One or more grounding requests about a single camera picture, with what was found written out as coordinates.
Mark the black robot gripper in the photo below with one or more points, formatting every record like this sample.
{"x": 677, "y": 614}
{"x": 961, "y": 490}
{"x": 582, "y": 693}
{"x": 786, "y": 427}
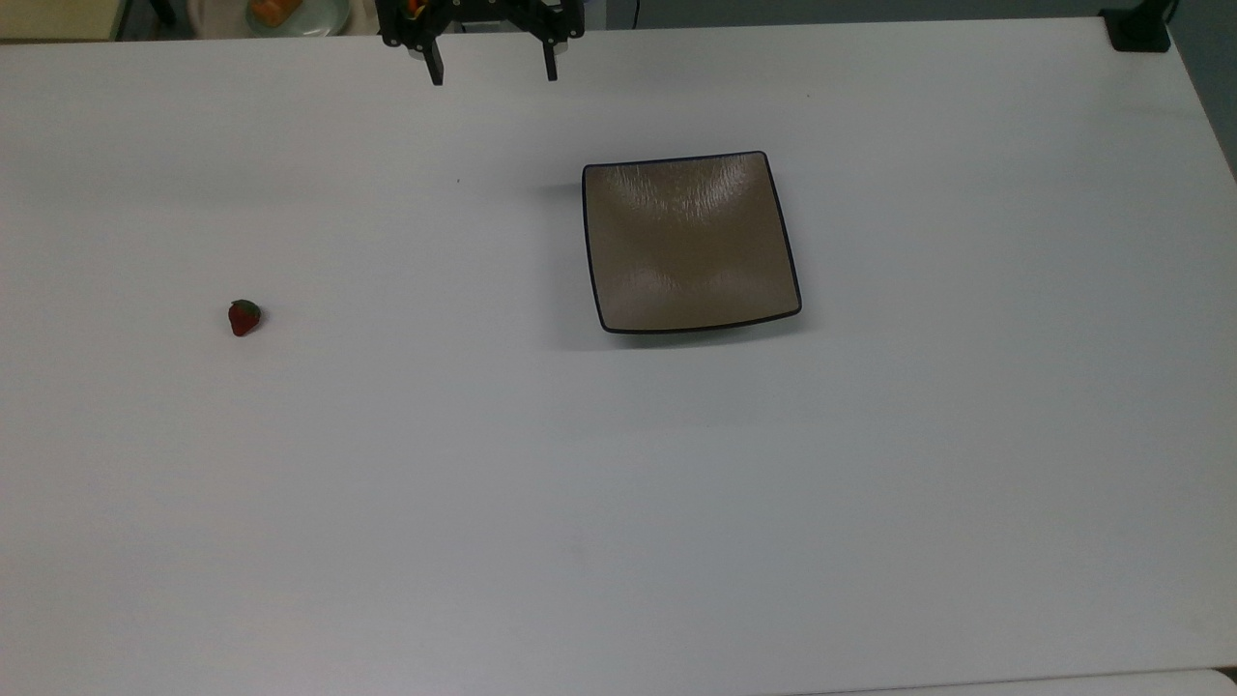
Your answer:
{"x": 483, "y": 8}

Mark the red strawberry with green cap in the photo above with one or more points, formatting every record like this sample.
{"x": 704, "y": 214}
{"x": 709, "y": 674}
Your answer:
{"x": 244, "y": 318}

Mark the pale round plate with food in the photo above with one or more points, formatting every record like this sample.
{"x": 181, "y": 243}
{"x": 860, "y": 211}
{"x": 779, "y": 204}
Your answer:
{"x": 324, "y": 17}

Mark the square brown ceramic plate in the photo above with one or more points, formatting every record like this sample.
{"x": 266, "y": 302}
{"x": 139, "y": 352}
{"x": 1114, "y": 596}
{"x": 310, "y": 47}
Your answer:
{"x": 688, "y": 246}

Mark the orange food piece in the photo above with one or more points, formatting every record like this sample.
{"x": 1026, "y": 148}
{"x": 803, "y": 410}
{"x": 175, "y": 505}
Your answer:
{"x": 274, "y": 10}

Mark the beige wooden side table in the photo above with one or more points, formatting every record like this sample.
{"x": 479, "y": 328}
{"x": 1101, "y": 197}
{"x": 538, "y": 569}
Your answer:
{"x": 58, "y": 17}

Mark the black table clamp mount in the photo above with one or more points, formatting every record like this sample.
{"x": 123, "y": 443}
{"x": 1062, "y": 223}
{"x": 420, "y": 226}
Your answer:
{"x": 1138, "y": 29}

